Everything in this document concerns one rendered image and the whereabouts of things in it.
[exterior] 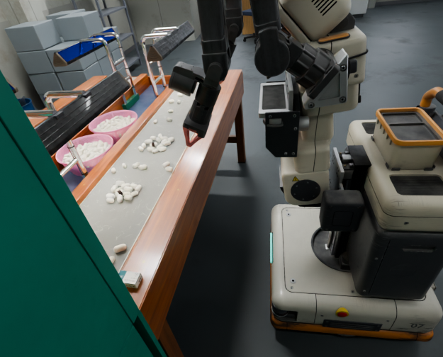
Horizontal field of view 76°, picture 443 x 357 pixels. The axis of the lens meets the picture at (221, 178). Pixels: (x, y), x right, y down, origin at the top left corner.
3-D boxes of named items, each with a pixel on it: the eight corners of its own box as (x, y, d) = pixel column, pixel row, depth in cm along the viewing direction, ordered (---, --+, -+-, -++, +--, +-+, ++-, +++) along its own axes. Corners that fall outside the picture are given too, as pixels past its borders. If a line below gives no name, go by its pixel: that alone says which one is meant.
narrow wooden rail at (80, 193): (189, 86, 220) (186, 71, 213) (15, 318, 83) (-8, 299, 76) (182, 86, 221) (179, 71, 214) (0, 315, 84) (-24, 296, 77)
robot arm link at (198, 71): (225, 67, 64) (229, 56, 70) (176, 46, 62) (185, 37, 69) (208, 112, 71) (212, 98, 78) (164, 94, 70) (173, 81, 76)
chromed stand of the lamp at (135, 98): (139, 98, 205) (119, 30, 177) (127, 110, 190) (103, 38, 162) (116, 98, 209) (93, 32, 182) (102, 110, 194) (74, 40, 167)
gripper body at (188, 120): (181, 128, 75) (188, 104, 70) (189, 111, 83) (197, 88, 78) (204, 137, 76) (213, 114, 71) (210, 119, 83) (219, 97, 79)
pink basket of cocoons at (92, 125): (149, 124, 170) (144, 109, 164) (129, 148, 150) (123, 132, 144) (109, 124, 176) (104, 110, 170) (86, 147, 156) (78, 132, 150)
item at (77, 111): (131, 87, 115) (126, 69, 111) (19, 185, 68) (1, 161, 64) (114, 88, 117) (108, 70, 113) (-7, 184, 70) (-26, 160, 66)
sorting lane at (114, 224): (226, 76, 209) (226, 73, 208) (96, 324, 72) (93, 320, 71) (188, 77, 216) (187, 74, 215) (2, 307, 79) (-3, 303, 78)
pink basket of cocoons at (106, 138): (122, 145, 153) (115, 129, 147) (115, 174, 132) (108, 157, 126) (71, 154, 151) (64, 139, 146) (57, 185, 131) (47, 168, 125)
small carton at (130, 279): (142, 276, 77) (140, 272, 75) (137, 288, 74) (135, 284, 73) (122, 274, 78) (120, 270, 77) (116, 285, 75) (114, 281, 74)
